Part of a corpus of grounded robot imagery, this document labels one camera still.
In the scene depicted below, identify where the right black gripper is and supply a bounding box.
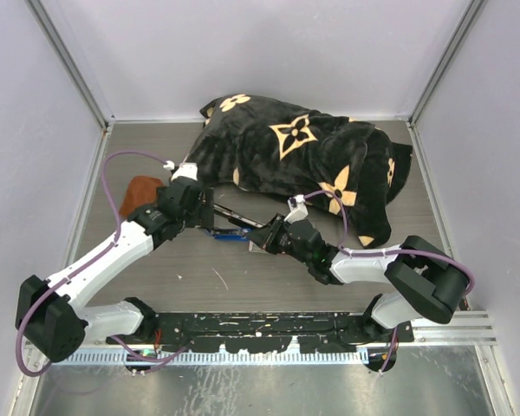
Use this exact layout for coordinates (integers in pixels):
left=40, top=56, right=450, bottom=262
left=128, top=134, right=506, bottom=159
left=247, top=212, right=312, bottom=266

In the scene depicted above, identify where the blue stapler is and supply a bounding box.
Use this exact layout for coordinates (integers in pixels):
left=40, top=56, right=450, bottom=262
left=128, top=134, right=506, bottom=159
left=205, top=227, right=251, bottom=241

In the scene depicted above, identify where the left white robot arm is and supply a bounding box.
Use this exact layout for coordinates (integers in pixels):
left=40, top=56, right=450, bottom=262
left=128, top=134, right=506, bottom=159
left=15, top=177, right=213, bottom=363

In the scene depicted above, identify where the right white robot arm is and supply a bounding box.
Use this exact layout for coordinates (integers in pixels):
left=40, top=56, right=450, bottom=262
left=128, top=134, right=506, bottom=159
left=247, top=214, right=474, bottom=341

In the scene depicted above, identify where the brown folded cloth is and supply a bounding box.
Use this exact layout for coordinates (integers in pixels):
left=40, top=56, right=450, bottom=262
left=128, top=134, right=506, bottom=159
left=119, top=175, right=164, bottom=219

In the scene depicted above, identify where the black floral plush blanket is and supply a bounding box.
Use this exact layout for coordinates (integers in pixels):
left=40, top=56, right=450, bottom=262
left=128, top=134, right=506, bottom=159
left=184, top=94, right=413, bottom=249

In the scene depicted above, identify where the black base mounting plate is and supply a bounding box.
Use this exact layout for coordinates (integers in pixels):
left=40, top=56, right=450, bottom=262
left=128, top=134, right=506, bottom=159
left=121, top=312, right=392, bottom=354

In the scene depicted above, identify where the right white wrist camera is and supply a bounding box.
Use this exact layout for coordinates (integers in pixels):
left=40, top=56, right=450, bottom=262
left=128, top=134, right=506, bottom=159
left=284, top=194, right=309, bottom=224

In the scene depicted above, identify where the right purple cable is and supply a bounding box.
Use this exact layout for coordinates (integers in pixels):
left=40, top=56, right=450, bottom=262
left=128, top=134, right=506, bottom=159
left=305, top=189, right=477, bottom=382

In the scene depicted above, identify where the slotted cable duct rail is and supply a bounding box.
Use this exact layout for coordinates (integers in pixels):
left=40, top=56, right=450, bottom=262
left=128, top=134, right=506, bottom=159
left=60, top=348, right=369, bottom=366

